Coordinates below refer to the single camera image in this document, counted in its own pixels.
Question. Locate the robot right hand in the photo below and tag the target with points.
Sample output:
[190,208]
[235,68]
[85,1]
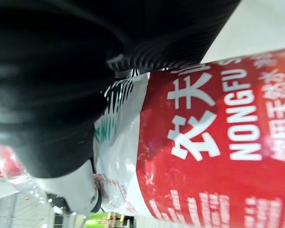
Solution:
[50,71]

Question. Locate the red-labelled plastic water bottle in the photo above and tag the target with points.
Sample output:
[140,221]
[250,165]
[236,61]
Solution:
[204,142]

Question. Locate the green object with yellow parts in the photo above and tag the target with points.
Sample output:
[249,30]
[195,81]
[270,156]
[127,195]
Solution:
[107,219]

